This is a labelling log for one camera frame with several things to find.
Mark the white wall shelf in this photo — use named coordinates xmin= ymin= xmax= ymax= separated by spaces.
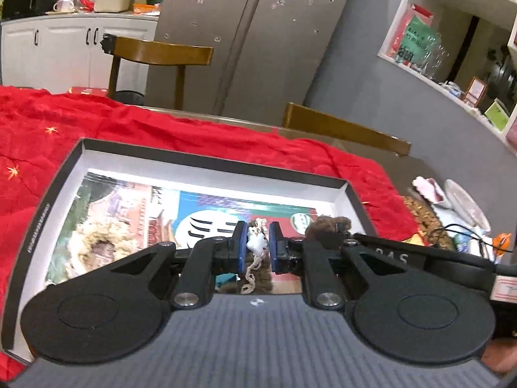
xmin=377 ymin=0 xmax=517 ymax=147

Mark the person's right hand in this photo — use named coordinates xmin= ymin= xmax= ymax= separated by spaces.
xmin=480 ymin=337 xmax=517 ymax=372

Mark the brown photo frame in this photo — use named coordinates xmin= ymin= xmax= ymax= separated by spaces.
xmin=462 ymin=77 xmax=488 ymax=106

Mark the green red poster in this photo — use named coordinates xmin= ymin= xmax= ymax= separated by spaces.
xmin=394 ymin=4 xmax=441 ymax=69

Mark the green card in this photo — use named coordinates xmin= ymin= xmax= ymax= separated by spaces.
xmin=484 ymin=101 xmax=511 ymax=132

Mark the white kitchen cabinet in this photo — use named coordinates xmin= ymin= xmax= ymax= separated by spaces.
xmin=0 ymin=11 xmax=160 ymax=94

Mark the pink white cloth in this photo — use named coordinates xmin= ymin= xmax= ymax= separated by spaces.
xmin=413 ymin=176 xmax=447 ymax=205

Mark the brown scrunchie with white trim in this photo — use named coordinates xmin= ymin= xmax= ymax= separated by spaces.
xmin=241 ymin=218 xmax=277 ymax=295

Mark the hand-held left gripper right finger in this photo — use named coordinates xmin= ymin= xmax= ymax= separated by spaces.
xmin=270 ymin=221 xmax=408 ymax=311

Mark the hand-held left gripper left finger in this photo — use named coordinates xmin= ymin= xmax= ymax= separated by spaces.
xmin=109 ymin=221 xmax=248 ymax=311

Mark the silver refrigerator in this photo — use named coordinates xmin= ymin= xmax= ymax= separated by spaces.
xmin=145 ymin=0 xmax=361 ymax=125

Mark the black cardboard box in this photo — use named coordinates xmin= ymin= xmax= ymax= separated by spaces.
xmin=1 ymin=137 xmax=380 ymax=362

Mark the beige plastic basin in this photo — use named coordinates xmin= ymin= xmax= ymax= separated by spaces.
xmin=94 ymin=0 xmax=134 ymax=12

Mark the black cable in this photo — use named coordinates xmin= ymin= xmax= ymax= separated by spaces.
xmin=427 ymin=223 xmax=499 ymax=267

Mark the orange toy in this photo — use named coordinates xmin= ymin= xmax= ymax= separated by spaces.
xmin=491 ymin=232 xmax=508 ymax=256

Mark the wooden chair with dark tassel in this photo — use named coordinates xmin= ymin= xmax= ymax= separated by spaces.
xmin=101 ymin=33 xmax=214 ymax=110

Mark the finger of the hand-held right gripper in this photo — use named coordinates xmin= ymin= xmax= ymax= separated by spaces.
xmin=354 ymin=232 xmax=408 ymax=283

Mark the tissue pack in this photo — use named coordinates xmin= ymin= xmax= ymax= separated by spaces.
xmin=454 ymin=232 xmax=493 ymax=256

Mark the red bear printed blanket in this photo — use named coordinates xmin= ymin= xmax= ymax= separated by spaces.
xmin=0 ymin=85 xmax=429 ymax=378

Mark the brown furry hair clip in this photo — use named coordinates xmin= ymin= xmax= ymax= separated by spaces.
xmin=305 ymin=215 xmax=353 ymax=251

